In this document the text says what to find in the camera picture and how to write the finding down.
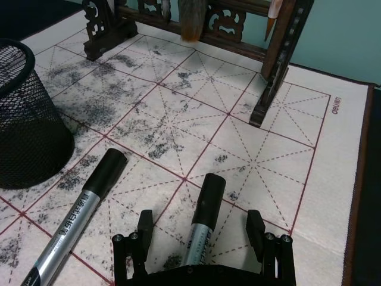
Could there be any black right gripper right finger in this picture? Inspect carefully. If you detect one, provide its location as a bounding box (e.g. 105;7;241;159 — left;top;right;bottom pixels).
246;209;296;281

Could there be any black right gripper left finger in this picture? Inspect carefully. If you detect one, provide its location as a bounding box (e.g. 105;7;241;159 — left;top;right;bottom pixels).
112;209;154;283

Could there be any silver marker with black cap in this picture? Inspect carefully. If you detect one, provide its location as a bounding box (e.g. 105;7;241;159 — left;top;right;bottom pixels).
182;173;226;266
20;148;129;286

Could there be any white gridded calligraphy felt mat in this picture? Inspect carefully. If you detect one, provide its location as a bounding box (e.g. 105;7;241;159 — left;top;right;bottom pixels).
0;11;374;286

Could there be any black mesh pen cup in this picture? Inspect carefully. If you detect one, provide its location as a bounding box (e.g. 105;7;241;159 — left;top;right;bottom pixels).
0;38;76;191

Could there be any dark carved wooden brush rack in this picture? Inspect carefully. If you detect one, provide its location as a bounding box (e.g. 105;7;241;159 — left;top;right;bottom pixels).
82;0;315;129

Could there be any large grey-brown calligraphy brush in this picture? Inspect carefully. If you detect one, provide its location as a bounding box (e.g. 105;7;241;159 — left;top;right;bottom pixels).
178;0;208;43

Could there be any small orange-tipped calligraphy brush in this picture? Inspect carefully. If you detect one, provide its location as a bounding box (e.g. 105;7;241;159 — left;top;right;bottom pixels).
264;0;284;42

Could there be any white-haired calligraphy brush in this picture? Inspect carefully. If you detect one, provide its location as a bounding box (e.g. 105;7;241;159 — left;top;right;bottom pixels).
161;0;173;22

